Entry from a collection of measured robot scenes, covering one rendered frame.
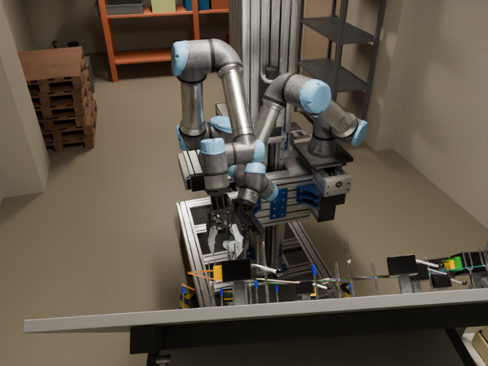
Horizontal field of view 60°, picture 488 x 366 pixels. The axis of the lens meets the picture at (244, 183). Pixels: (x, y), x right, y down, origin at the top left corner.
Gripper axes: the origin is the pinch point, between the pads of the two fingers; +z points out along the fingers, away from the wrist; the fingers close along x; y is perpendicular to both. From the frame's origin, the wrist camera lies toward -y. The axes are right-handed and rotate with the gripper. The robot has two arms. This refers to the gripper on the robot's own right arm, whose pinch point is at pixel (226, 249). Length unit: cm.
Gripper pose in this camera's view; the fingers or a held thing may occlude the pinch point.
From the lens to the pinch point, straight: 135.9
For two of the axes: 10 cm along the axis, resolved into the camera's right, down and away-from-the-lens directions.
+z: 1.2, 9.9, 1.0
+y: -0.8, 1.1, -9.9
